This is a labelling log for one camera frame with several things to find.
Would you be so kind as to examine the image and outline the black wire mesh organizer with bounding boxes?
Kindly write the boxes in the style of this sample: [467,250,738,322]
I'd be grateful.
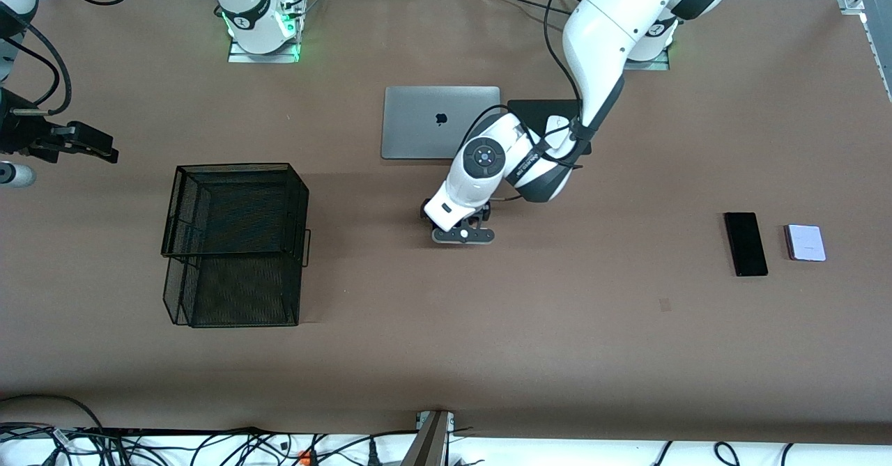
[160,162,312,328]

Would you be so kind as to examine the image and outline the black slab smartphone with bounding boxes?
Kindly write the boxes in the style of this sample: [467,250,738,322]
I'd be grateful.
[723,212,769,277]

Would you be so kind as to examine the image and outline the grey closed laptop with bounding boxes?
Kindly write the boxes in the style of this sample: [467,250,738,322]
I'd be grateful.
[381,86,502,160]

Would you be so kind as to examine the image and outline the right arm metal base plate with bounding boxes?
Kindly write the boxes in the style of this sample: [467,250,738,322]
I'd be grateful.
[228,37,301,64]

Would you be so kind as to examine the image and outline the silver aluminium frame profile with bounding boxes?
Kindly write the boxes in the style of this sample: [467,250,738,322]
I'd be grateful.
[838,0,892,102]

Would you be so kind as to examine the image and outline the black mouse pad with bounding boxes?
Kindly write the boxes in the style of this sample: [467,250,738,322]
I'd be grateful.
[507,99,593,157]

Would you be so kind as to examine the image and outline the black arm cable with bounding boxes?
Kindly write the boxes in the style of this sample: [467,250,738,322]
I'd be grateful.
[456,0,594,203]
[0,15,72,117]

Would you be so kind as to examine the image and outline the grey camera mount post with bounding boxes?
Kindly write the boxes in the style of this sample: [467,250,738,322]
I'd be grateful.
[401,410,456,466]

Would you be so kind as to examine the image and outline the black flat bar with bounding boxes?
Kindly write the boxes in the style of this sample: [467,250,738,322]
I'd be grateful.
[82,426,261,437]

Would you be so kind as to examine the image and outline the lavender folded flip phone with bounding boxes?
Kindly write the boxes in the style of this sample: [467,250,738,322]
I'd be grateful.
[784,224,828,263]

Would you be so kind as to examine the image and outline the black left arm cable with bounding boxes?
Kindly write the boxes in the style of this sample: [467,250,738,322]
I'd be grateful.
[456,0,594,203]

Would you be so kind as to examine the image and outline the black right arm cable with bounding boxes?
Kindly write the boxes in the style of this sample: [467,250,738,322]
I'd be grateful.
[0,15,72,117]

